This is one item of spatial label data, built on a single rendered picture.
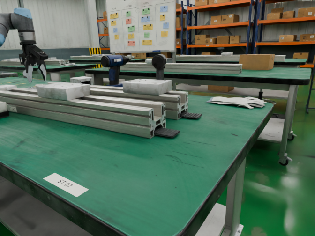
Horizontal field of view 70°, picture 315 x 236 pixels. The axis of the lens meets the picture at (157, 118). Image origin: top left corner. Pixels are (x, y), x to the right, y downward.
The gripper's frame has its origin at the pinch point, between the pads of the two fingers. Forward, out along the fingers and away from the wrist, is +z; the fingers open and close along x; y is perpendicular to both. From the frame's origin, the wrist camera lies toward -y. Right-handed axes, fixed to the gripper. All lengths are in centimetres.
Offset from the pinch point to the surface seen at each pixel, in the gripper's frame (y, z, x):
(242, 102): -102, 9, -23
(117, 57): -39.0, -10.5, -20.5
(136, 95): -67, 3, 5
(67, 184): -81, 10, 51
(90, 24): 556, -106, -608
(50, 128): -49, 10, 31
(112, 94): -55, 3, 5
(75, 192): -85, 10, 52
